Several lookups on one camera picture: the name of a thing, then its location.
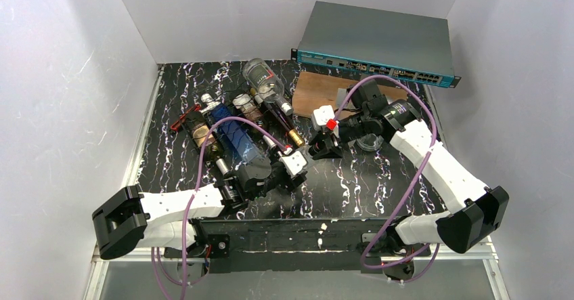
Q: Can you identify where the clear round glass bottle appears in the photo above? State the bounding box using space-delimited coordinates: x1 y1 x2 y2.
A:
356 133 384 152

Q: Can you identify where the clear bottle grey label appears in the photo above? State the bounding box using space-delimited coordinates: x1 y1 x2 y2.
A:
242 58 293 116

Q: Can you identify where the clear bottle gold label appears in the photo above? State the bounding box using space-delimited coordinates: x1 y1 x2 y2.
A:
298 144 320 160

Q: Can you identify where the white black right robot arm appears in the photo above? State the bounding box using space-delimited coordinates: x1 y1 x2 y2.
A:
309 75 509 253

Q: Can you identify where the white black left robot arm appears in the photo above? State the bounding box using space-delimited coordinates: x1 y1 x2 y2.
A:
91 153 308 260

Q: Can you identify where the dark bottle gold foil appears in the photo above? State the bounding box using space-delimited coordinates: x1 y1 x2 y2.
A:
253 93 305 147

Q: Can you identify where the blue square glass bottle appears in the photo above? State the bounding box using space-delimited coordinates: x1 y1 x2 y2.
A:
200 93 271 171

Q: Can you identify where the dark bottle brown label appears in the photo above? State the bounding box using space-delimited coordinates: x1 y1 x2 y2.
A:
183 111 231 178

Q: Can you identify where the red black wine rack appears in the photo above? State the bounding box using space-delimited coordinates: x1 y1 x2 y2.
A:
170 104 201 133

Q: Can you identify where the wooden board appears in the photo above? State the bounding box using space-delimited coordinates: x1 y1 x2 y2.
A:
291 72 407 118

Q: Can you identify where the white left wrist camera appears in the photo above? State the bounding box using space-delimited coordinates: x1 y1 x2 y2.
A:
279 150 309 177

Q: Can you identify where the metal bracket with knob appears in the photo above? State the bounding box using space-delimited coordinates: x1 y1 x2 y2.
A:
335 88 355 109

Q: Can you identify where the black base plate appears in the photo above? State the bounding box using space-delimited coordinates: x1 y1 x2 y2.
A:
161 219 431 274

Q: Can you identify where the teal network switch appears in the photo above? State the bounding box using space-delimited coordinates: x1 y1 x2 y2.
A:
291 1 461 88

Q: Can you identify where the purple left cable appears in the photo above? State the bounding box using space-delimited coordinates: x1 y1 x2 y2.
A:
150 116 292 300

